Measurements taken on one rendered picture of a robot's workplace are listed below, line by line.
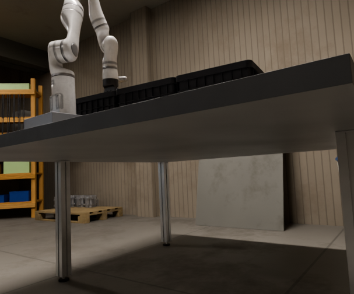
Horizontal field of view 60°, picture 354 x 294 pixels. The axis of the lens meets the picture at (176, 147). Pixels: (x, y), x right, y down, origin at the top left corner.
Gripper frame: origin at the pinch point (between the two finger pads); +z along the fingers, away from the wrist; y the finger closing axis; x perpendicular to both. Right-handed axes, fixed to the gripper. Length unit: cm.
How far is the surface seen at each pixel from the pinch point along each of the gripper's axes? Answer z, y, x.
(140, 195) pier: 73, -185, 211
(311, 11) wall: -119, 42, 234
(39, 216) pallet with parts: 96, -305, 132
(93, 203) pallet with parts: 85, -261, 191
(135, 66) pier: -110, -192, 218
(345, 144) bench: 23, 98, 1
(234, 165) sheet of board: 35, -33, 194
